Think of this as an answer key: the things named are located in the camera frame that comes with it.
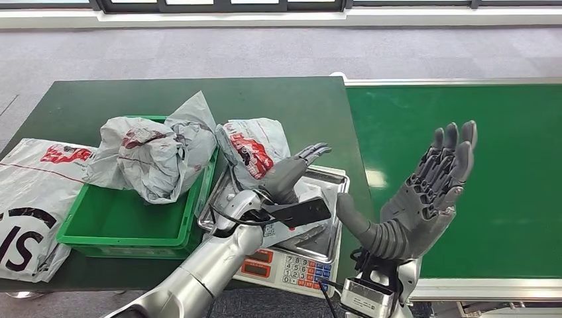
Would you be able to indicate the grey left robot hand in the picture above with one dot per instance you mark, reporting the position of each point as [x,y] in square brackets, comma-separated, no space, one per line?
[285,175]

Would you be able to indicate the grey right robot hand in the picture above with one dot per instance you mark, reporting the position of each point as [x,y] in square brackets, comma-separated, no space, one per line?
[428,197]

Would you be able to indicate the white package red print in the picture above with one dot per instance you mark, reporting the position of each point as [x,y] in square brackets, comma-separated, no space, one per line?
[250,140]

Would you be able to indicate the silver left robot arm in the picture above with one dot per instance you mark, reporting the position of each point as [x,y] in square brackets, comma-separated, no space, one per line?
[206,272]

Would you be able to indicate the green conveyor belt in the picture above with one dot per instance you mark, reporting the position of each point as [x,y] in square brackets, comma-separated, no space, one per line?
[505,175]

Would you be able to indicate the crumpled grey package red print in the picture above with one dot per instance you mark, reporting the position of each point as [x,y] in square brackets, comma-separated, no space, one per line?
[149,162]

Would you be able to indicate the large white package dark letters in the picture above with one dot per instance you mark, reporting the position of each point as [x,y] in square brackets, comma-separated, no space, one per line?
[35,184]

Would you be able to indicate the steel scale tray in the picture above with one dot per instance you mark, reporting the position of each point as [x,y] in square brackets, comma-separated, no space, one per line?
[325,180]

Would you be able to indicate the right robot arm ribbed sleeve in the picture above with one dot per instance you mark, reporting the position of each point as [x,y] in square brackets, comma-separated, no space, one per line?
[395,243]

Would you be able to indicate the white electronic scale keypad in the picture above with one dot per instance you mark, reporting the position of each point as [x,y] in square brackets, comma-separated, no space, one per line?
[290,270]

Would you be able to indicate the green plastic crate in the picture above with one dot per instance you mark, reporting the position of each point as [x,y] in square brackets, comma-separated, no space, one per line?
[123,219]

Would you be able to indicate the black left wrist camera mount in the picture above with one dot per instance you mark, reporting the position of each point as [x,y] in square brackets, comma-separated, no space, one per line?
[303,213]

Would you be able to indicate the silver conveyor frame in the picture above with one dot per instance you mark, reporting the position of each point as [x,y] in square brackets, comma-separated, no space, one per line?
[483,289]

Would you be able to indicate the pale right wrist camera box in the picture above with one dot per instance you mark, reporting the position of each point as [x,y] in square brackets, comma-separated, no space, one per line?
[366,298]

